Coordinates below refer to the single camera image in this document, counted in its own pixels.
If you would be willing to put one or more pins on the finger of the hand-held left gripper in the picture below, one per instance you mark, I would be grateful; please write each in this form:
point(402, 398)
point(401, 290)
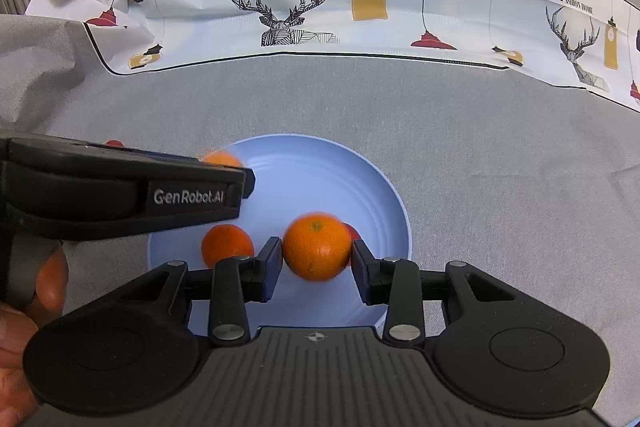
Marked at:
point(210, 168)

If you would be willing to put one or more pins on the red cherry tomato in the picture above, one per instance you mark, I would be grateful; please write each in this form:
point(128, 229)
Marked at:
point(354, 233)
point(114, 143)

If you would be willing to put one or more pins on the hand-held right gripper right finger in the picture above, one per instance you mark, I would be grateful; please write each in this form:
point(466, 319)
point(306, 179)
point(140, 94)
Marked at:
point(361, 269)

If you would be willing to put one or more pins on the person's left hand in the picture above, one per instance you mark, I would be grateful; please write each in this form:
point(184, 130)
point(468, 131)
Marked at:
point(52, 279)

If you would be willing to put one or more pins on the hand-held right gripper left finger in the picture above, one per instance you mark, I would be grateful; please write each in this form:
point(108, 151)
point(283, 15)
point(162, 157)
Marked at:
point(273, 263)

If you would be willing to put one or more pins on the large orange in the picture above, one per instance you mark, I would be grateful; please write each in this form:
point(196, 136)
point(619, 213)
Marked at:
point(226, 246)
point(317, 247)

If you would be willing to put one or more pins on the small orange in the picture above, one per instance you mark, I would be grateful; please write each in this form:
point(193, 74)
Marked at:
point(221, 158)

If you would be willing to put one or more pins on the light blue plate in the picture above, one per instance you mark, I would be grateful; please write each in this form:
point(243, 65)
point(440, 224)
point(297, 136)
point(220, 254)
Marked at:
point(310, 182)

